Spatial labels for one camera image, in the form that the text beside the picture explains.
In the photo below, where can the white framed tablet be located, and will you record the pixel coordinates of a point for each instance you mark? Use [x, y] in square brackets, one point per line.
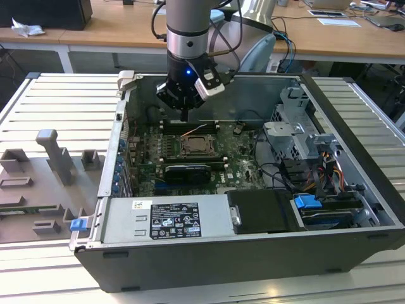
[326, 13]

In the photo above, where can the long wooden desk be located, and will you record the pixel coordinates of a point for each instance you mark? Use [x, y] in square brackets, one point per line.
[110, 35]

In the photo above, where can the silver metal drive cage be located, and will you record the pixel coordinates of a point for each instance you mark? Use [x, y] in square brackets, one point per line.
[284, 139]

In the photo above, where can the green RAM stick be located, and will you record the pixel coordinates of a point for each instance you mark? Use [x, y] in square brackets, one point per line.
[19, 209]

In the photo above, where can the metal locking lever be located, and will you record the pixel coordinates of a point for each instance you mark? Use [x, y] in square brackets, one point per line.
[194, 130]

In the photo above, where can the hard disk blue carrier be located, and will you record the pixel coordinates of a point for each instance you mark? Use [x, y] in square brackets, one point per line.
[307, 202]

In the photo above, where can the silver CPU green edge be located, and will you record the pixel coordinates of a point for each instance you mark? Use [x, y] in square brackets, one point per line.
[198, 146]

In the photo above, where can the black graphics card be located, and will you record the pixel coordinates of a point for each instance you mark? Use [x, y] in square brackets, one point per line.
[186, 174]

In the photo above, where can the black plastic shroud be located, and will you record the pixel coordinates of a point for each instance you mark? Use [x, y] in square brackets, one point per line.
[262, 212]

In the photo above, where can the grey parts rack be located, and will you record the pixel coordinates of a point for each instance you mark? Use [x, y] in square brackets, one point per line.
[34, 187]

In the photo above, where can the blue case latch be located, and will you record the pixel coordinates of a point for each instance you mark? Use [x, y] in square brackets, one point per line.
[78, 225]

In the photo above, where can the silver power supply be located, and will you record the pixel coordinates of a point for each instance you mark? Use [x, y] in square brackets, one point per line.
[126, 221]

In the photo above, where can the blue expansion slot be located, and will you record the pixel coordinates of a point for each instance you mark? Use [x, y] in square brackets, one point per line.
[159, 186]

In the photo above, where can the black computer box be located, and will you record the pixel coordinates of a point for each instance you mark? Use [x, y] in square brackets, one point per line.
[47, 14]

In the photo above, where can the black RAM slot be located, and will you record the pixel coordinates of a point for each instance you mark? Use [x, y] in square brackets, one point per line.
[171, 129]
[177, 161]
[177, 157]
[171, 123]

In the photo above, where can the black computer mouse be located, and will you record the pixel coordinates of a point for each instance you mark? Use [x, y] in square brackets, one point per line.
[396, 27]

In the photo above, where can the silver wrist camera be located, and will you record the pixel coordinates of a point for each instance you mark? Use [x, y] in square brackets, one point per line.
[210, 87]

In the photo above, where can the white paper sheet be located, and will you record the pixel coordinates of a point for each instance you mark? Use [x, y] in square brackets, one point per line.
[338, 22]

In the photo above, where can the grey laptop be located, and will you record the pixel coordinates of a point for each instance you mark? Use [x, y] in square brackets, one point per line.
[379, 19]

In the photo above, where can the green motherboard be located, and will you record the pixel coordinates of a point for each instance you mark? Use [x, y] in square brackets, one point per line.
[243, 149]

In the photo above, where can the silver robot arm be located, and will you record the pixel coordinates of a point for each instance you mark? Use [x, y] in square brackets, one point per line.
[186, 19]

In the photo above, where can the crumpled white paper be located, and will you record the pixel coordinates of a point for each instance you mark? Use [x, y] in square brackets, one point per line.
[27, 29]

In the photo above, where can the black PC case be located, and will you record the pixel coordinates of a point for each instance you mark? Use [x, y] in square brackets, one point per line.
[221, 266]

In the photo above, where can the beige laptop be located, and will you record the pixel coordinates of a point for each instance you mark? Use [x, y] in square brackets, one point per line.
[326, 3]

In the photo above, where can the grey case latch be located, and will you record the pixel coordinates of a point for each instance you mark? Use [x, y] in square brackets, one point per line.
[125, 79]

